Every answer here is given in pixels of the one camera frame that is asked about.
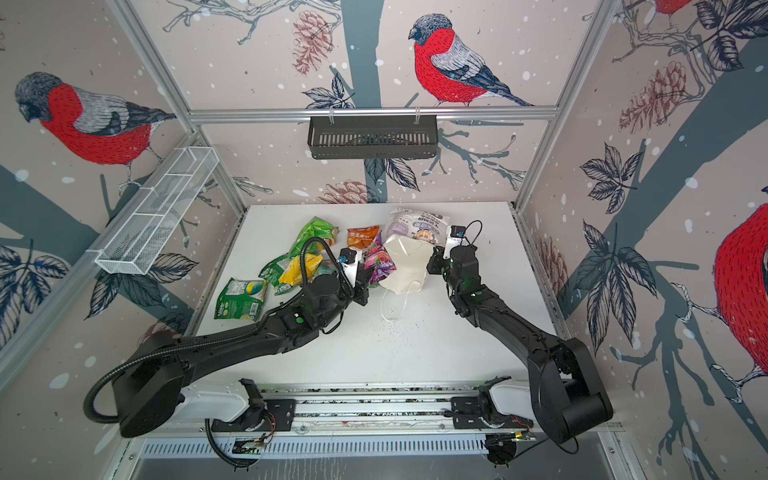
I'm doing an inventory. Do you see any aluminium frame crossbar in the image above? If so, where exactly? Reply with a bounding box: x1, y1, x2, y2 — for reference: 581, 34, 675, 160
187, 106, 560, 125

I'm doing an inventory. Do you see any aluminium mounting rail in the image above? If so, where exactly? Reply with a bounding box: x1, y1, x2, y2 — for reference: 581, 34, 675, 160
124, 383, 625, 438

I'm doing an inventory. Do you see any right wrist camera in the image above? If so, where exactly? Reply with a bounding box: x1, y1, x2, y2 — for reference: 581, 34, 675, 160
443, 225, 467, 259

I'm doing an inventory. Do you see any black hanging wire basket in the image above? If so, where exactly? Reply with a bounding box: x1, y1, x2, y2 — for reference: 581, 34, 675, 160
307, 115, 439, 160

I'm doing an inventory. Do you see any purple Fox's candy bag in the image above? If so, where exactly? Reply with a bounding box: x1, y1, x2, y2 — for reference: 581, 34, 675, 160
364, 232, 397, 286

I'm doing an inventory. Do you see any green Fox's candy bag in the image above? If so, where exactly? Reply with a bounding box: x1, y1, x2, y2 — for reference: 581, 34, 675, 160
214, 278, 267, 321

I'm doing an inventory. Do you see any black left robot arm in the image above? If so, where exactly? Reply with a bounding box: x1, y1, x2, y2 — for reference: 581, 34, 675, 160
112, 273, 369, 438

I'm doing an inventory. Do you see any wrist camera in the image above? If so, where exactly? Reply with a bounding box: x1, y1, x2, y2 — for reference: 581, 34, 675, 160
338, 247, 359, 285
443, 225, 467, 259

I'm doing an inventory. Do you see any green orange snack packet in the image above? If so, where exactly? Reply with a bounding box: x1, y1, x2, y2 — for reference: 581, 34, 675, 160
259, 254, 294, 295

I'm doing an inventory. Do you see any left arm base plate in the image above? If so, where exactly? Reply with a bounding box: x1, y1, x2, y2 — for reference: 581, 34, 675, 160
210, 399, 297, 433

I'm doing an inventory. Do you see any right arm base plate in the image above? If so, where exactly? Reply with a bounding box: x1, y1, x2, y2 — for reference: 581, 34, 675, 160
443, 396, 534, 430

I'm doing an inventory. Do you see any white patterned paper bag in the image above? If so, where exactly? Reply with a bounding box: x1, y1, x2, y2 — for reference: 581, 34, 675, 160
379, 207, 450, 322

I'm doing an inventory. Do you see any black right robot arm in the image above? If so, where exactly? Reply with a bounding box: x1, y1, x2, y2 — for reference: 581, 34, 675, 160
427, 245, 614, 444

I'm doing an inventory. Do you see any white mesh wall shelf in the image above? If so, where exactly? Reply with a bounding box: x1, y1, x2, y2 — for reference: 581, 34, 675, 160
95, 146, 219, 275

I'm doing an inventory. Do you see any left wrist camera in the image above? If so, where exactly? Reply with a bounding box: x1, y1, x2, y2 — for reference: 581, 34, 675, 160
338, 247, 359, 285

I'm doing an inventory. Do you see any black corrugated cable conduit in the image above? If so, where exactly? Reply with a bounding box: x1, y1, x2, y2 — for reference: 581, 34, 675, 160
82, 236, 355, 470

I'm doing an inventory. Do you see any orange chips packet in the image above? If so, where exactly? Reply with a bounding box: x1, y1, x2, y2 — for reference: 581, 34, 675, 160
347, 225, 380, 251

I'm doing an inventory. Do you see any yellow corn chips packet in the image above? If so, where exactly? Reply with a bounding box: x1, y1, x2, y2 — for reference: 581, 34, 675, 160
279, 254, 324, 286

